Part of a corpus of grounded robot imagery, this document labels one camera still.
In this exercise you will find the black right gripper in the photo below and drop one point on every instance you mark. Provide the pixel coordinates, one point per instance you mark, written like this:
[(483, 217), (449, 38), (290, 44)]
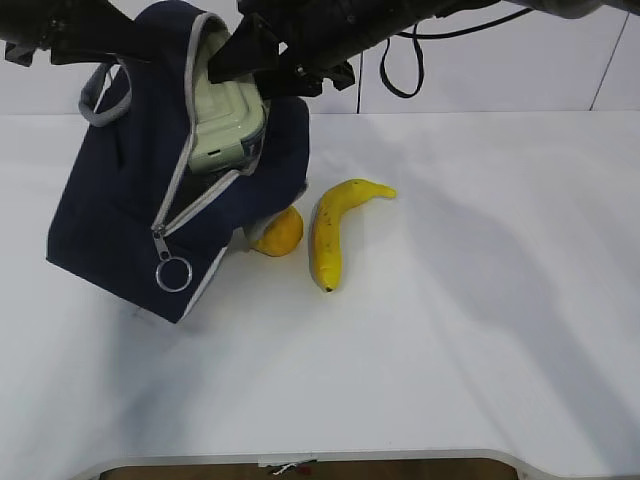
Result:
[(320, 38)]

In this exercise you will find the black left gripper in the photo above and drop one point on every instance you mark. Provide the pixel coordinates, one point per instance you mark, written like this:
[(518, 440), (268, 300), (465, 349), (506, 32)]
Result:
[(95, 32)]

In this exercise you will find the pale green lunch box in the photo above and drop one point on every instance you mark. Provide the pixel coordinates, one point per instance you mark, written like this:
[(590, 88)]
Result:
[(230, 116)]

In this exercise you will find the navy blue lunch bag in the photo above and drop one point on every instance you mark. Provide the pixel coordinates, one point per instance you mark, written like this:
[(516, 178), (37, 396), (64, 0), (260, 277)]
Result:
[(131, 219)]

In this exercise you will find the yellow pear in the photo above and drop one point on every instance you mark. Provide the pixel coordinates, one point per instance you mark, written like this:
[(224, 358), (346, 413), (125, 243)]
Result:
[(282, 235)]

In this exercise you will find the yellow banana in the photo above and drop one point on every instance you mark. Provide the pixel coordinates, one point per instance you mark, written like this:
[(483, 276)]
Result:
[(325, 234)]

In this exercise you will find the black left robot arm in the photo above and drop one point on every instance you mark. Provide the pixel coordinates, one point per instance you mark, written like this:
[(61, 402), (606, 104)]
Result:
[(24, 28)]

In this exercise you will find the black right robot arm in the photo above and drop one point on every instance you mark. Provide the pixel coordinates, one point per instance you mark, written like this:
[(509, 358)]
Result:
[(416, 11)]

